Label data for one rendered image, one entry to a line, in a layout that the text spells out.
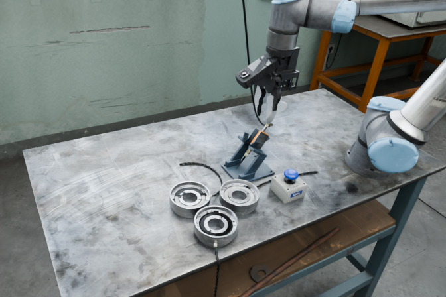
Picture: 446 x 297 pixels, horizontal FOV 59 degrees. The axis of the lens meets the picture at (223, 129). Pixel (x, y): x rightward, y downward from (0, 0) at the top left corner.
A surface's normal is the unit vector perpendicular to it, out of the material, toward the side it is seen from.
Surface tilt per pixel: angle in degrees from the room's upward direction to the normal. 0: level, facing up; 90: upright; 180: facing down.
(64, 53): 90
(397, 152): 97
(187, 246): 0
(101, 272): 0
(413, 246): 0
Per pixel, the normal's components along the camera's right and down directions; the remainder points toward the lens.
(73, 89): 0.50, 0.50
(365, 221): 0.09, -0.84
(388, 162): -0.28, 0.59
